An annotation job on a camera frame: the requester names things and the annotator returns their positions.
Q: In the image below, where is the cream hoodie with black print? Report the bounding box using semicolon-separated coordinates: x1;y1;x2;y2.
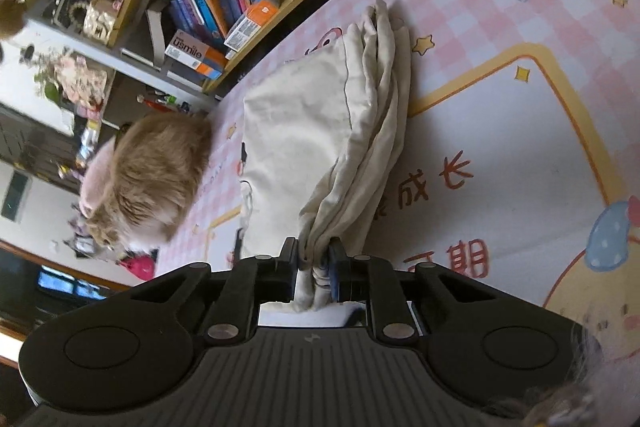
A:
240;0;411;313

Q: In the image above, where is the fluffy brown cat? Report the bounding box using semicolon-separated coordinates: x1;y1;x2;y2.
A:
87;113;212;251

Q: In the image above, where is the pink checkered cartoon mat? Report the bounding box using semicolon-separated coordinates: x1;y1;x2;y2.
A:
154;0;640;363

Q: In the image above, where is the white orange usmile box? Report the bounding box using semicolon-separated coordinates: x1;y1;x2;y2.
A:
165;30;228;79

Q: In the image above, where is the floral decorated box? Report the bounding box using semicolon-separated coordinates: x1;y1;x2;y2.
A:
32;49;110;112

